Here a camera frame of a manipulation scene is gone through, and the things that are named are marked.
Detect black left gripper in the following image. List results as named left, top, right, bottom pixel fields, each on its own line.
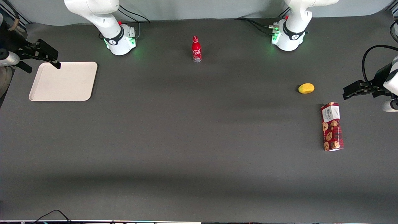
left=343, top=64, right=393, bottom=100

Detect red coke bottle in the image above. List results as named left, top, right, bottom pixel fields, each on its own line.
left=191, top=35, right=202, bottom=63

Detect cream plastic tray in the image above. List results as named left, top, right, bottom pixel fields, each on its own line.
left=29, top=62, right=98, bottom=101

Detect beige round object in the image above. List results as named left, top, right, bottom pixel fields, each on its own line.
left=0, top=67, right=13, bottom=98

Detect red cookie box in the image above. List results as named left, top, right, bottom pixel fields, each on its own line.
left=321, top=102, right=344, bottom=152

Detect yellow lemon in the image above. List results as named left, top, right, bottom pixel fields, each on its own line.
left=298, top=83, right=315, bottom=94

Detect black looped cable on left arm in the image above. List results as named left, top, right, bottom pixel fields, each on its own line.
left=362, top=45, right=398, bottom=88

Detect black cables at right arm base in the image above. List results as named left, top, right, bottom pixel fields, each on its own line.
left=118, top=4, right=150, bottom=39

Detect black cables at arm base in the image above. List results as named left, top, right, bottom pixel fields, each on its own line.
left=235, top=9, right=289, bottom=35
left=118, top=4, right=150, bottom=39

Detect black cables at left arm base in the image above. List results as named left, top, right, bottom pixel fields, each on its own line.
left=235, top=9, right=289, bottom=35

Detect black cable at table edge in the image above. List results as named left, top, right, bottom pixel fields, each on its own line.
left=30, top=209, right=72, bottom=224

